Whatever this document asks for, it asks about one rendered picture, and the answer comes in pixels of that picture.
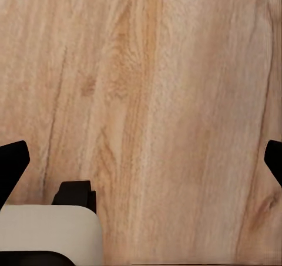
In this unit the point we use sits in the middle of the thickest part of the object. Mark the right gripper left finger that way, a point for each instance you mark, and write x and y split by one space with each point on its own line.
14 159

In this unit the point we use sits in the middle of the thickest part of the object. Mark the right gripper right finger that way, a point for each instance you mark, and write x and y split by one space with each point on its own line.
273 159

